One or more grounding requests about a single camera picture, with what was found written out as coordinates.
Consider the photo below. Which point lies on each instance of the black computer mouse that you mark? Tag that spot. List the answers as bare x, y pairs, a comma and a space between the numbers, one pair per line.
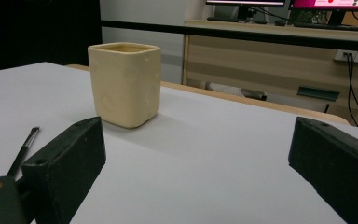
281, 23

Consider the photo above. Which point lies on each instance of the dark curtain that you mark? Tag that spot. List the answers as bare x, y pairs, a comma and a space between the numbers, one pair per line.
37, 31

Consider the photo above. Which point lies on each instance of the light wooden office desk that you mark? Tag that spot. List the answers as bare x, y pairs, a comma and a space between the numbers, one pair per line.
261, 65

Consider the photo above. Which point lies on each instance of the cream square ceramic cup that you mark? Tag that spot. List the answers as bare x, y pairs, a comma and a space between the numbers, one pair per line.
124, 87

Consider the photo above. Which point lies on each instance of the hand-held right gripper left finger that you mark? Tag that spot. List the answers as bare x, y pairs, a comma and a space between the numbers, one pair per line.
65, 171

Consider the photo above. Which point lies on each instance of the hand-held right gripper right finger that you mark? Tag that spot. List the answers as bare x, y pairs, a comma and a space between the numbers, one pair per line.
338, 171

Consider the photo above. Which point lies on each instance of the dark pen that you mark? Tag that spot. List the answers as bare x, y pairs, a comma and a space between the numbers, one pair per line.
22, 155

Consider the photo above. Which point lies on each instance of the computer monitor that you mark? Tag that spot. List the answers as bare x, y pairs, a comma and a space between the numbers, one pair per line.
332, 3
245, 2

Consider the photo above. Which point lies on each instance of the black keyboard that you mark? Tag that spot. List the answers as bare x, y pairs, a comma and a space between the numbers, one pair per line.
329, 26
230, 19

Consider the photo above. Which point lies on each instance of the black horizontal rail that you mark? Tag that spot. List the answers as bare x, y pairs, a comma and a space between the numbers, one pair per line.
230, 32

